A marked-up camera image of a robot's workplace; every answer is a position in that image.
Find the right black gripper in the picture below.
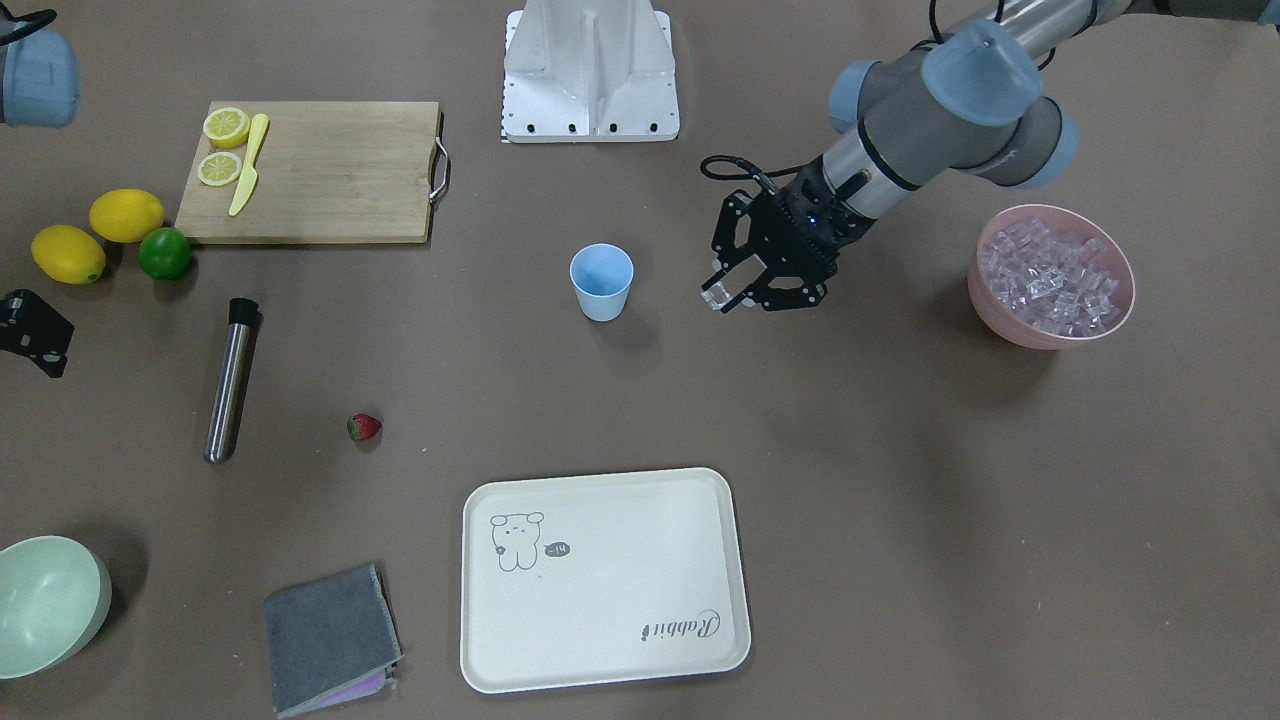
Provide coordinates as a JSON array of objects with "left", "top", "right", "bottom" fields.
[{"left": 1, "top": 290, "right": 76, "bottom": 378}]

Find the steel muddler black tip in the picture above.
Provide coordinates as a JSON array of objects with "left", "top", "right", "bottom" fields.
[{"left": 204, "top": 297, "right": 261, "bottom": 465}]

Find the lemon half upper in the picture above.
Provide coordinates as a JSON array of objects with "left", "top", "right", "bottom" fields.
[{"left": 202, "top": 108, "right": 251, "bottom": 150}]

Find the green lime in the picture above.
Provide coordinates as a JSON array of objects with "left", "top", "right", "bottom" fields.
[{"left": 138, "top": 227, "right": 192, "bottom": 281}]

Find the yellow plastic knife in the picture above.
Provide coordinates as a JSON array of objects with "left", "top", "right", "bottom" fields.
[{"left": 227, "top": 113, "right": 270, "bottom": 217}]

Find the yellow lemon outer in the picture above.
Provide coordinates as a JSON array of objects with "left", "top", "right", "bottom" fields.
[{"left": 29, "top": 224, "right": 108, "bottom": 284}]

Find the lemon half lower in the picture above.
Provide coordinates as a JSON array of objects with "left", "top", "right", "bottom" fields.
[{"left": 196, "top": 151, "right": 243, "bottom": 187}]

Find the pink bowl of ice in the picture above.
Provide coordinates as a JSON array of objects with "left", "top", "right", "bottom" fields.
[{"left": 966, "top": 204, "right": 1137, "bottom": 350}]

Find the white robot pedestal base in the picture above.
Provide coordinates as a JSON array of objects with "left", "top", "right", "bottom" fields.
[{"left": 500, "top": 1, "right": 681, "bottom": 143}]

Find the light blue plastic cup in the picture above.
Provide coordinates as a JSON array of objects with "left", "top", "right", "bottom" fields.
[{"left": 570, "top": 243, "right": 634, "bottom": 322}]

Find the red strawberry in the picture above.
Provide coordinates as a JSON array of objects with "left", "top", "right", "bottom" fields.
[{"left": 346, "top": 413, "right": 383, "bottom": 443}]

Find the grey folded cloth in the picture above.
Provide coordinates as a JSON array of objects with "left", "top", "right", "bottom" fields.
[{"left": 262, "top": 562, "right": 403, "bottom": 719}]

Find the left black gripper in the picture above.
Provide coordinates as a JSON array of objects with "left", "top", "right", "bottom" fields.
[{"left": 710, "top": 165, "right": 870, "bottom": 313}]

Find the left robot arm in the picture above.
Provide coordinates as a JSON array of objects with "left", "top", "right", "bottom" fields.
[{"left": 700, "top": 1, "right": 1277, "bottom": 313}]

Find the yellow lemon near board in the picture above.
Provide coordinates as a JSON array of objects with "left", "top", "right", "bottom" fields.
[{"left": 90, "top": 188, "right": 166, "bottom": 243}]

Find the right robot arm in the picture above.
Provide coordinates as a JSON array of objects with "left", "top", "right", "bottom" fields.
[{"left": 1, "top": 4, "right": 81, "bottom": 379}]

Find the mint green bowl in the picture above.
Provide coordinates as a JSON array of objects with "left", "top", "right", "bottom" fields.
[{"left": 1, "top": 536, "right": 113, "bottom": 680}]

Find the cream rabbit tray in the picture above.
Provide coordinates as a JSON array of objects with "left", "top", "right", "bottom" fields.
[{"left": 460, "top": 468, "right": 753, "bottom": 694}]

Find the wooden cutting board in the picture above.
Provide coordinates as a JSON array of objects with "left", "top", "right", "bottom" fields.
[{"left": 174, "top": 100, "right": 448, "bottom": 246}]

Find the lemon half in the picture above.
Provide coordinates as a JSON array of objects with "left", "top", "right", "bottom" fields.
[
  {"left": 202, "top": 108, "right": 251, "bottom": 150},
  {"left": 196, "top": 151, "right": 243, "bottom": 187}
]

